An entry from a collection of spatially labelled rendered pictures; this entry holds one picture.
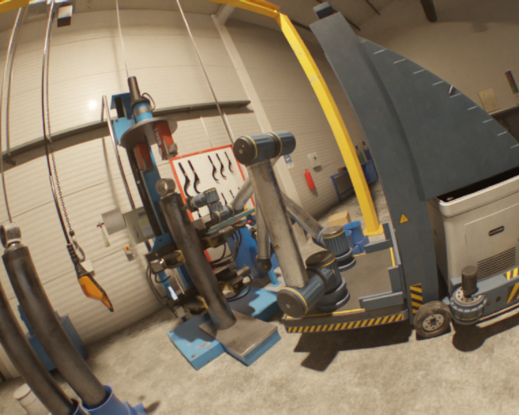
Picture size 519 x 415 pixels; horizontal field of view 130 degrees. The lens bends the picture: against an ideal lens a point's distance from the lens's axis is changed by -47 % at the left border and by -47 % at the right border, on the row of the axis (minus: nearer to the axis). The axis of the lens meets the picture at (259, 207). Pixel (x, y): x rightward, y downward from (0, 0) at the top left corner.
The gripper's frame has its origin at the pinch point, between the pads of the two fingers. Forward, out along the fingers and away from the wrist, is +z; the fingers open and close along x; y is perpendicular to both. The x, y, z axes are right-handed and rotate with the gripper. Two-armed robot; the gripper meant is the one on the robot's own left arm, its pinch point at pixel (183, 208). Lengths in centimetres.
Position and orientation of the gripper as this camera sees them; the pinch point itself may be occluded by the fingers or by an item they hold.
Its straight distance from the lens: 199.4
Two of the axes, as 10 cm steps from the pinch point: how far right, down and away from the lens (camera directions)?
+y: -4.4, 2.4, -8.6
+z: -8.2, 2.8, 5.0
